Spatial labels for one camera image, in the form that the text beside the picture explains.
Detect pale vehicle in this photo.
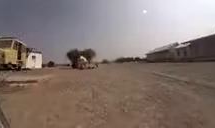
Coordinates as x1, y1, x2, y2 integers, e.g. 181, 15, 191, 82
74, 55, 98, 70

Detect dark round trees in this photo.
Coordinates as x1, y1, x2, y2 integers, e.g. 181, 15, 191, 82
66, 48, 97, 69

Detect brown dirt gravel ground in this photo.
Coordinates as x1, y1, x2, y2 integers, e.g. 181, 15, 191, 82
0, 62, 215, 128

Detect white small cabin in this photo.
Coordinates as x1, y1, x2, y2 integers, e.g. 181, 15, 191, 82
24, 47, 44, 70

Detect long grey building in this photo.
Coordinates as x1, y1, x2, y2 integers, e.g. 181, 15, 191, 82
144, 29, 215, 63

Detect grey asphalt road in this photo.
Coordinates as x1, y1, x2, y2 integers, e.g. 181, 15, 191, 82
128, 61, 215, 91

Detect yellow truck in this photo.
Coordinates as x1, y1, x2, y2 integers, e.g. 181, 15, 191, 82
0, 36, 28, 71

